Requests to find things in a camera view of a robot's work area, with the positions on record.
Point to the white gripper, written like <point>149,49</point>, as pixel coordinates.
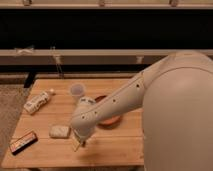
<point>79,139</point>

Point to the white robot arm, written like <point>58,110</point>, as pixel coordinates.
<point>175,95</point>

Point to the orange ceramic bowl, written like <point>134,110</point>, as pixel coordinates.
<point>111,121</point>

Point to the white sponge block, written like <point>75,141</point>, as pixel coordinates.
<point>59,131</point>

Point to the wooden table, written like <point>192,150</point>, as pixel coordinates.
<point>120,146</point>

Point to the dark candy bar box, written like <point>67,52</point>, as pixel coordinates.
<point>23,142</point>

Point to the white plastic bottle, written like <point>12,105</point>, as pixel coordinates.
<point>35,103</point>

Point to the grey metal rail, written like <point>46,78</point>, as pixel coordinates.
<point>81,57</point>

